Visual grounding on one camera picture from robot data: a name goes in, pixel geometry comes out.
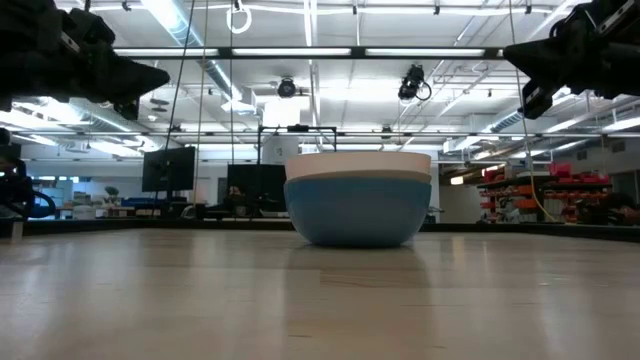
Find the pale orange plastic bowl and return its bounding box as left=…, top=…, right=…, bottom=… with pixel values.
left=284, top=150, right=433, bottom=182

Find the shelf with red bins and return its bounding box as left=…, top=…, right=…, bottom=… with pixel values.
left=476, top=161, right=614, bottom=225

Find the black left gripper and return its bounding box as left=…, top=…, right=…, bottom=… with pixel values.
left=0, top=0, right=172, bottom=122

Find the hanging black cable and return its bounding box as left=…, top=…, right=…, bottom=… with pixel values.
left=151, top=0, right=197, bottom=221

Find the white cable loop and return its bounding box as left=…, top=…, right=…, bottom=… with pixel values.
left=225, top=1, right=253, bottom=36

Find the hanging yellow cable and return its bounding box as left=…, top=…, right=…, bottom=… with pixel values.
left=506, top=0, right=562, bottom=224

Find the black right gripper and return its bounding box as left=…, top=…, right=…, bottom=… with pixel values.
left=503, top=0, right=640, bottom=121

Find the black overhead camera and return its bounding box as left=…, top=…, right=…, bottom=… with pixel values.
left=396, top=63, right=433, bottom=102

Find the black aluminium table frame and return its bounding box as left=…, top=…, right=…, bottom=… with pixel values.
left=0, top=216, right=640, bottom=245

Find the blue bowl grey inside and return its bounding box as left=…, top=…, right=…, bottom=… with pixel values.
left=282, top=169, right=434, bottom=249

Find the round black ceiling camera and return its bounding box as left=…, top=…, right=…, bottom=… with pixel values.
left=276, top=76, right=299, bottom=100

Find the silver ventilation duct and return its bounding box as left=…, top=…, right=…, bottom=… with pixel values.
left=138, top=0, right=262, bottom=122

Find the black computer monitor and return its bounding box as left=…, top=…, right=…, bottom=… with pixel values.
left=141, top=145, right=197, bottom=194
left=225, top=163, right=289, bottom=214

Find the black overhead frame beam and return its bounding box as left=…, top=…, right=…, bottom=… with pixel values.
left=112, top=45, right=507, bottom=62

